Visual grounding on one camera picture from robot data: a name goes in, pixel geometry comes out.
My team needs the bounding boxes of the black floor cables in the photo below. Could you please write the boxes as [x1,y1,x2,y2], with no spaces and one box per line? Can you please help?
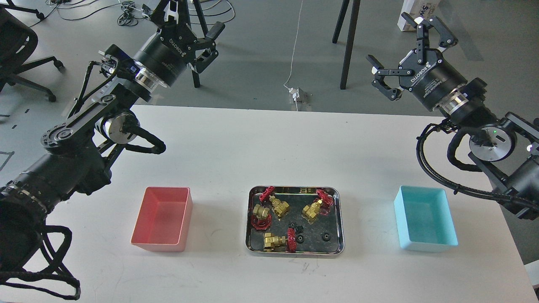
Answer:
[44,0,235,27]

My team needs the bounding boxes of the floor power socket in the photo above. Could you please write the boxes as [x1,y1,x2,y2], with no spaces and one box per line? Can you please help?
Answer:
[288,88,308,104]

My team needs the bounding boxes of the white cable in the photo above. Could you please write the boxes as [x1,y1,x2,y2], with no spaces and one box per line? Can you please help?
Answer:
[283,0,304,112]

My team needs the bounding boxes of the white cardboard box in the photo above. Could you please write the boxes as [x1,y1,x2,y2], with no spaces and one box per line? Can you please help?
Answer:
[397,0,441,32]

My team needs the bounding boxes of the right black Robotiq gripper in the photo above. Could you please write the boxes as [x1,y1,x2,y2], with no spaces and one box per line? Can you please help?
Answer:
[366,12,469,112]

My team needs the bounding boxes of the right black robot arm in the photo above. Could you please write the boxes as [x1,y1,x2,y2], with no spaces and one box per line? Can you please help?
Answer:
[367,12,539,220]

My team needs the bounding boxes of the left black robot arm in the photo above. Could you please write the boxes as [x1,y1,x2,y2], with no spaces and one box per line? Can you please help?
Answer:
[1,0,225,300]

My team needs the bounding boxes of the brass valve red handle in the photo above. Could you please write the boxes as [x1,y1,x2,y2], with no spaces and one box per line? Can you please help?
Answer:
[302,189,334,224]
[263,228,298,253]
[250,204,272,232]
[259,186,291,219]

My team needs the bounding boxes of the steel tray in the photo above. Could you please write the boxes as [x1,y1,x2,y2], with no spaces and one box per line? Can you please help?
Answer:
[245,186,345,255]

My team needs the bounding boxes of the blue plastic box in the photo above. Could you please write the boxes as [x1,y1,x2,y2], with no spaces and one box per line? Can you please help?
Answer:
[393,186,459,253]

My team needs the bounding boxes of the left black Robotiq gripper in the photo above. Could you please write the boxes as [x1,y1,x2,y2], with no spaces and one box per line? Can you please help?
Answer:
[134,0,225,86]

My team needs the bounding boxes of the pink plastic box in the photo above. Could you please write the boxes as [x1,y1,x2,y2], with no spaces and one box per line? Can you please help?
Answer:
[131,186,193,253]

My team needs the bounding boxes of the black stand leg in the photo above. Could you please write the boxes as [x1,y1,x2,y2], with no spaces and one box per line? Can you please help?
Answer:
[178,0,212,88]
[332,0,361,90]

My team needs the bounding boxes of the black office chair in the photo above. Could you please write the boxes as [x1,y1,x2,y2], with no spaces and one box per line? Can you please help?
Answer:
[0,6,64,102]

